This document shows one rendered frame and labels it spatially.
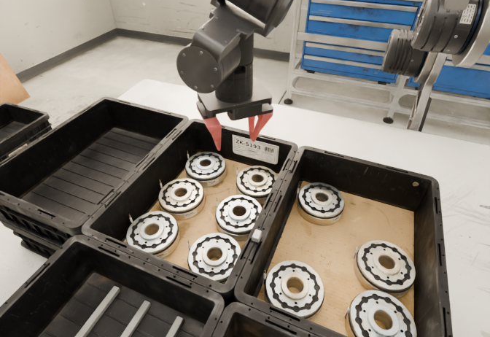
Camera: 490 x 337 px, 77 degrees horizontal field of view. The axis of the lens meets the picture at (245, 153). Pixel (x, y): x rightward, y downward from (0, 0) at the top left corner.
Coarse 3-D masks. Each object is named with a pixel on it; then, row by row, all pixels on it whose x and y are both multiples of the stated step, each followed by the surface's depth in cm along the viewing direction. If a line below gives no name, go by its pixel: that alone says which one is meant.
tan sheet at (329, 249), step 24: (360, 216) 69; (384, 216) 69; (408, 216) 69; (288, 240) 64; (312, 240) 64; (336, 240) 64; (360, 240) 64; (384, 240) 64; (408, 240) 64; (312, 264) 60; (336, 264) 60; (264, 288) 56; (288, 288) 56; (336, 288) 56; (360, 288) 56; (336, 312) 53
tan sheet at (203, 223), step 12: (228, 168) 81; (240, 168) 81; (228, 180) 78; (204, 192) 75; (216, 192) 75; (228, 192) 75; (156, 204) 72; (204, 204) 72; (204, 216) 69; (240, 216) 69; (180, 228) 67; (192, 228) 67; (204, 228) 67; (216, 228) 67; (180, 240) 64; (192, 240) 64; (180, 252) 62; (180, 264) 60
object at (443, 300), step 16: (352, 160) 69; (368, 160) 69; (288, 176) 65; (416, 176) 65; (432, 192) 61; (272, 208) 58; (432, 208) 58; (272, 224) 56; (256, 256) 50; (240, 288) 46; (256, 304) 44; (448, 304) 44; (288, 320) 43; (304, 320) 43; (448, 320) 43; (320, 336) 41; (336, 336) 41; (448, 336) 41
